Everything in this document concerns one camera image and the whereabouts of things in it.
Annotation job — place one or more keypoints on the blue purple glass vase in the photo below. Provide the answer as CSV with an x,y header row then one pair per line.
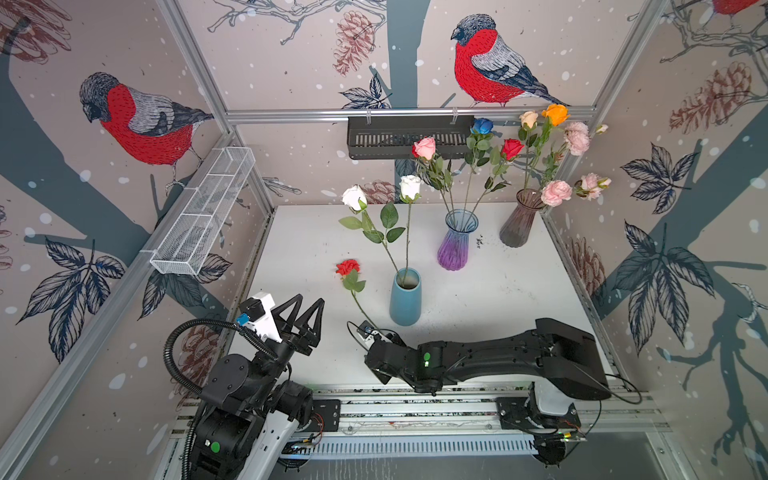
x,y
454,251

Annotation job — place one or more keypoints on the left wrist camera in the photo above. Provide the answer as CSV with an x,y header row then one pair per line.
x,y
257,317

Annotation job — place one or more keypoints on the white wire mesh shelf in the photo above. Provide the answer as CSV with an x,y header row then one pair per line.
x,y
191,238

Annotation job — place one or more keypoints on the orange artificial rose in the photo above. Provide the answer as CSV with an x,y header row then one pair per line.
x,y
550,154

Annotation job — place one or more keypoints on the cream peach artificial rose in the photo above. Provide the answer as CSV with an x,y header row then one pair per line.
x,y
530,134

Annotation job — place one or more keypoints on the teal ceramic vase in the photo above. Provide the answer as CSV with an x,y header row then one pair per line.
x,y
406,297

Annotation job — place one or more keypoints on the red artificial rose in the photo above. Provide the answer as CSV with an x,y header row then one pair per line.
x,y
500,158
349,272

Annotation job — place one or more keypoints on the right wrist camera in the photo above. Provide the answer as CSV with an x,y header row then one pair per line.
x,y
366,330

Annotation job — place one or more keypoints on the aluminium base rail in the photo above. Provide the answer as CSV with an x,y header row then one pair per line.
x,y
374,422

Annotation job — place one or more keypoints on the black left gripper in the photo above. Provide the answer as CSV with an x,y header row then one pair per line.
x,y
297,341

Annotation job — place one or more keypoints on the blue artificial rose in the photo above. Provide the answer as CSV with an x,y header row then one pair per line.
x,y
479,146

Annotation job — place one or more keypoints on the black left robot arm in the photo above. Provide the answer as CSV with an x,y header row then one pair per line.
x,y
249,406

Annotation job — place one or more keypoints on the pink artificial rose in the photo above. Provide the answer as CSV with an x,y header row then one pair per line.
x,y
433,169

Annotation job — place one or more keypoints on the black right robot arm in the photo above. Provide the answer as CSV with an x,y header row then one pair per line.
x,y
563,355

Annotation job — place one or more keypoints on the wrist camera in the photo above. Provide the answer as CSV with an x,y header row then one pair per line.
x,y
257,317
366,330

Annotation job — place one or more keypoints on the pink grey glass vase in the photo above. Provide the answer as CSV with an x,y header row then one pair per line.
x,y
516,230

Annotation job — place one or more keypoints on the black hanging wire basket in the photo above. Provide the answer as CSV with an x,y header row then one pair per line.
x,y
391,138

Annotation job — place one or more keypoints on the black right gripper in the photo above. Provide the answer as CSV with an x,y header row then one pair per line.
x,y
381,373

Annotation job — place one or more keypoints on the white artificial rose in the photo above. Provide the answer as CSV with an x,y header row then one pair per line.
x,y
356,201
410,188

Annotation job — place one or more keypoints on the pink peony spray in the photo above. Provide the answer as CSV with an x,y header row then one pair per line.
x,y
571,146
590,187

